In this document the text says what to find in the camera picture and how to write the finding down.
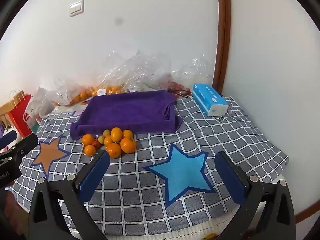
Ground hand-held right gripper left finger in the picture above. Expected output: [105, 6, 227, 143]
[27, 150, 110, 240]

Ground pile of bagged oranges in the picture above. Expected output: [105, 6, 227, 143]
[95, 85, 123, 96]
[69, 90, 97, 105]

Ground pile of bagged red tomatoes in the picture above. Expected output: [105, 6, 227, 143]
[167, 80, 192, 97]

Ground dark-framed eyeglasses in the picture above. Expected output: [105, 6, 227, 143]
[168, 88, 192, 98]

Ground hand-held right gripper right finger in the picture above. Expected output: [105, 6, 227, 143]
[214, 151, 297, 240]

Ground grey checked star tablecloth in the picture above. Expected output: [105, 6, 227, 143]
[12, 95, 289, 237]

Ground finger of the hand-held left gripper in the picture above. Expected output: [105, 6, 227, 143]
[5, 133, 39, 159]
[0, 131, 18, 149]

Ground red paper bag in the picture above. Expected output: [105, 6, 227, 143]
[7, 89, 34, 138]

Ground brown wooden door frame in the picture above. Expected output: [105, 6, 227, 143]
[212, 0, 231, 97]

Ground white plastic bag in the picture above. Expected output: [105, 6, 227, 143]
[25, 87, 55, 120]

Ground labelled clear plastic bag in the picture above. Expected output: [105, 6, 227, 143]
[96, 50, 173, 96]

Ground white light switch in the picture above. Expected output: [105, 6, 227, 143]
[69, 0, 84, 17]

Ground purple towel covered tray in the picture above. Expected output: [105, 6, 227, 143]
[70, 90, 183, 140]

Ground blue tissue pack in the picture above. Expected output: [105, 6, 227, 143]
[191, 83, 229, 117]

